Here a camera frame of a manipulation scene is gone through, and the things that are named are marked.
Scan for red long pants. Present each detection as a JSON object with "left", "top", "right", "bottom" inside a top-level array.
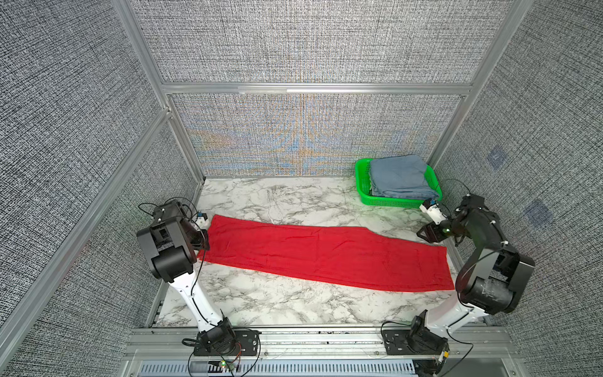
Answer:
[{"left": 198, "top": 215, "right": 454, "bottom": 292}]

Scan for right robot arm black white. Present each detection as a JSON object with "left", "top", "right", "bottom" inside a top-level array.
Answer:
[{"left": 406, "top": 194, "right": 535, "bottom": 353}]

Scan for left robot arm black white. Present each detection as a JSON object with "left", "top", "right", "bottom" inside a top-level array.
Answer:
[{"left": 136, "top": 197, "right": 237, "bottom": 354}]

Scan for folded grey-blue cloth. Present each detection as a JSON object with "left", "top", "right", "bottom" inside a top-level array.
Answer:
[{"left": 369, "top": 155, "right": 439, "bottom": 200}]

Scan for green plastic basket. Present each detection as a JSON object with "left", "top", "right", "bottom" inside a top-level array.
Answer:
[{"left": 355, "top": 158, "right": 443, "bottom": 209}]

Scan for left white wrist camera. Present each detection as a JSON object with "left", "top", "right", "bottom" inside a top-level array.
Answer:
[{"left": 193, "top": 212, "right": 210, "bottom": 230}]

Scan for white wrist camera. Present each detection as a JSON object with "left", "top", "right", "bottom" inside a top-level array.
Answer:
[
  {"left": 419, "top": 199, "right": 448, "bottom": 225},
  {"left": 193, "top": 212, "right": 210, "bottom": 230}
]

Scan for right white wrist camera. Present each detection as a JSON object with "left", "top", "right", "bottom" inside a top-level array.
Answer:
[{"left": 419, "top": 199, "right": 448, "bottom": 225}]

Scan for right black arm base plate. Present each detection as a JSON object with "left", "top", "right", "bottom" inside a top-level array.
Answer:
[{"left": 382, "top": 328, "right": 449, "bottom": 357}]

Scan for aluminium cage frame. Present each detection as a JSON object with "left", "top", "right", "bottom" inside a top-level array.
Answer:
[{"left": 1, "top": 1, "right": 531, "bottom": 368}]

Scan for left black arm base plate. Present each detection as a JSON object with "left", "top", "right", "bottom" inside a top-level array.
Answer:
[{"left": 193, "top": 328, "right": 260, "bottom": 357}]

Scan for aluminium front rail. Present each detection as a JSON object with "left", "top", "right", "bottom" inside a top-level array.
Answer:
[{"left": 122, "top": 325, "right": 519, "bottom": 361}]

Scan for white slotted cable duct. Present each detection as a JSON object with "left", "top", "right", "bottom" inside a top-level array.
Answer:
[{"left": 137, "top": 360, "right": 418, "bottom": 376}]

